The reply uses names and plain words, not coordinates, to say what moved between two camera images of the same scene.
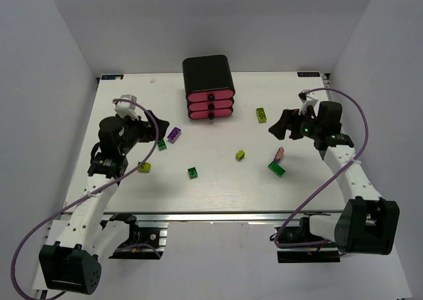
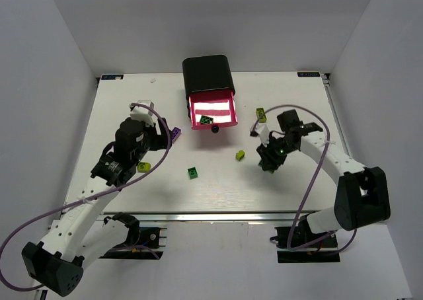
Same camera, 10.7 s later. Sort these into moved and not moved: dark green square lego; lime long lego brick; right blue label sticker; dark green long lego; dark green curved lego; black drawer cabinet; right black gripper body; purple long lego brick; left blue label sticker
Moved: dark green long lego; right black gripper body; dark green curved lego
Not moved: right blue label sticker; purple long lego brick; left blue label sticker; lime long lego brick; dark green square lego; black drawer cabinet
